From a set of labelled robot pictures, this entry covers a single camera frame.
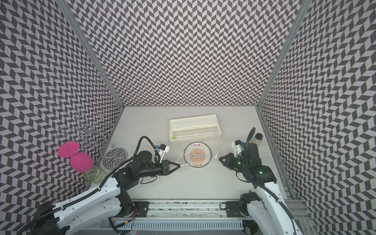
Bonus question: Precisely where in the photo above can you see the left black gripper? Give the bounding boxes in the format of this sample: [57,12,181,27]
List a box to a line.
[138,159,181,178]

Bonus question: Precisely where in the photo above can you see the round patterned ceramic plate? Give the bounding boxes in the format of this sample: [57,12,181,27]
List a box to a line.
[184,142,212,168]

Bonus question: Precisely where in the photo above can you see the clear plastic wrap sheet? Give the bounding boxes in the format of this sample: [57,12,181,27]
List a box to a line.
[175,141,222,169]

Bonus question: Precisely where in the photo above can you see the white plastic wrap dispenser box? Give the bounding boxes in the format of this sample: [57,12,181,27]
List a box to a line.
[169,114,222,142]

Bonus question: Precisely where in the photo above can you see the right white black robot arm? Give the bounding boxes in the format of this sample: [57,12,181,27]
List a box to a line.
[219,141,303,235]

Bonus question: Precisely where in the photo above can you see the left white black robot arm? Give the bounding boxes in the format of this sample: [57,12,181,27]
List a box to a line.
[17,151,180,235]

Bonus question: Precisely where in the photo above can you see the small jar with black lid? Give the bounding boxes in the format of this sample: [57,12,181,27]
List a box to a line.
[252,133,263,146]

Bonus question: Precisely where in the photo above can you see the green glass cup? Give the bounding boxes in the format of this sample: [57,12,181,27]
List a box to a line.
[83,164,107,185]

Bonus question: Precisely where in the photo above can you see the lower magenta disc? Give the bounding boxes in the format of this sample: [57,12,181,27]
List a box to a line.
[70,152,95,173]

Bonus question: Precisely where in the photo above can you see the magenta disc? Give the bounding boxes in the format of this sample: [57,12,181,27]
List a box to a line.
[70,152,95,173]
[58,142,80,158]

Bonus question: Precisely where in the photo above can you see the upper magenta disc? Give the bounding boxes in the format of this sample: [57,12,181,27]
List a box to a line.
[58,142,80,158]

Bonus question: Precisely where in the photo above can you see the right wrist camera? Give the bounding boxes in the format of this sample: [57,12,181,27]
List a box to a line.
[232,140,245,157]

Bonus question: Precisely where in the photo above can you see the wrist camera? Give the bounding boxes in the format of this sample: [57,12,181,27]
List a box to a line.
[232,140,245,157]
[156,144,169,162]

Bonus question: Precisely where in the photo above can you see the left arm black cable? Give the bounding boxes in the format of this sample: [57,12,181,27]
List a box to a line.
[133,136,161,164]

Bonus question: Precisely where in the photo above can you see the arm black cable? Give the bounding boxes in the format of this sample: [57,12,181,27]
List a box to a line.
[133,136,161,164]
[245,127,257,156]

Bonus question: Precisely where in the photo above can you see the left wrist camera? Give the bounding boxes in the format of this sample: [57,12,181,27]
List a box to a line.
[156,144,169,162]

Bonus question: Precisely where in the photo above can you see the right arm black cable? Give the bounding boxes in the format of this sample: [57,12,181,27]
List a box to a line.
[245,127,257,156]

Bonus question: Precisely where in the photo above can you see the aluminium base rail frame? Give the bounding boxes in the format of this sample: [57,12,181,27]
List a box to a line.
[55,199,318,235]

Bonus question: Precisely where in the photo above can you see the silver wire rack stand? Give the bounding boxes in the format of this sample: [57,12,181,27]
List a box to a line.
[55,111,110,154]

